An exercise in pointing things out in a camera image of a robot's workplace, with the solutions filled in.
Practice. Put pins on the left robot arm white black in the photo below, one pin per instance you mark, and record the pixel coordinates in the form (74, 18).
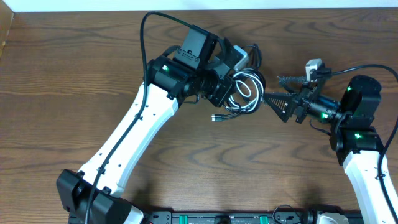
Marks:
(201, 66)

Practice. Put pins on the cardboard side panel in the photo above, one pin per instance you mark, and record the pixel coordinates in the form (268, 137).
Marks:
(6, 18)

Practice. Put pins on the black mounting rail base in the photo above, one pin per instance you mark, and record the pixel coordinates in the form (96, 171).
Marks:
(284, 214)

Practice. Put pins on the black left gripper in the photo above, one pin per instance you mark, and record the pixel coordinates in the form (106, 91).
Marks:
(224, 88)

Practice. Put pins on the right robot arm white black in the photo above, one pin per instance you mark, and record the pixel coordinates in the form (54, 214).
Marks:
(357, 145)

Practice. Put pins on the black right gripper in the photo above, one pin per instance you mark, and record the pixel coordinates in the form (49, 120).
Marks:
(303, 98)

